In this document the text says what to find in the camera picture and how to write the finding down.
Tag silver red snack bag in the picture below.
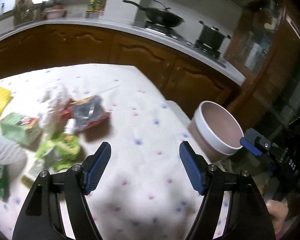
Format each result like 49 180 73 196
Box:
59 95 110 132

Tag pink round trash bin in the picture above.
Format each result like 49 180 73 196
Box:
187 101 244 163

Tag white kitchen countertop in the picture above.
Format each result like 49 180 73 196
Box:
0 17 245 86

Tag person's right hand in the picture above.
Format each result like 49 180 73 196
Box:
266 199 288 234

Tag green juice pouch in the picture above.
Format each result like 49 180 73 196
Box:
35 132 81 171

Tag white foam fruit net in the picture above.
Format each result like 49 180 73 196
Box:
0 135 27 165

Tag green drink carton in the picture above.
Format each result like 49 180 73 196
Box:
0 113 42 146

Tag glass door tall cabinet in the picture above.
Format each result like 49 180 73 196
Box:
225 0 300 113

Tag gas stove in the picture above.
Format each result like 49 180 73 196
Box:
144 21 227 68

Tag white floral tablecloth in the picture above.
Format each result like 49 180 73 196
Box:
0 64 202 239

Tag black stock pot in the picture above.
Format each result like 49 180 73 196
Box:
197 21 231 50

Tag crumpled white paper wrapper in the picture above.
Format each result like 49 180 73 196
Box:
38 83 71 133

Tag black wok with lid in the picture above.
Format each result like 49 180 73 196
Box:
123 0 184 28

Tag brown lower cabinets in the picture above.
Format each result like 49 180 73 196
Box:
0 24 240 116

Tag seasoning bottles rack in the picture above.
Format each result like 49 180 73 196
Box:
85 0 106 18

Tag dish drying rack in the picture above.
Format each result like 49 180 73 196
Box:
13 0 35 28

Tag pink basin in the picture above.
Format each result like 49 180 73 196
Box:
45 4 65 20

